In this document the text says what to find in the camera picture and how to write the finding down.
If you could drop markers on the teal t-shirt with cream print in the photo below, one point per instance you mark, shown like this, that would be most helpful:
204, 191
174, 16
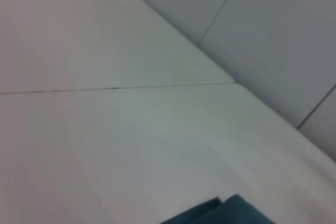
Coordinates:
231, 212

